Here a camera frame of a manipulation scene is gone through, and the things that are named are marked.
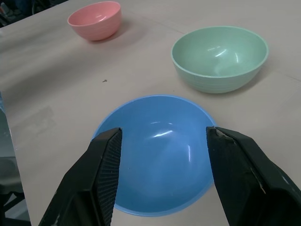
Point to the pink plastic bowl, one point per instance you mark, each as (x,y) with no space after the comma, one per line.
(96,21)

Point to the blue plastic bowl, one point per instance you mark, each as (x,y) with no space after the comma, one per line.
(162,155)

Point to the green plastic bowl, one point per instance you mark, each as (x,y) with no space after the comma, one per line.
(218,61)

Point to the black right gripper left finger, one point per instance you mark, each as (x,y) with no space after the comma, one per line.
(87,179)

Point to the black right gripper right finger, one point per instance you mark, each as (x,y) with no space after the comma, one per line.
(249,179)

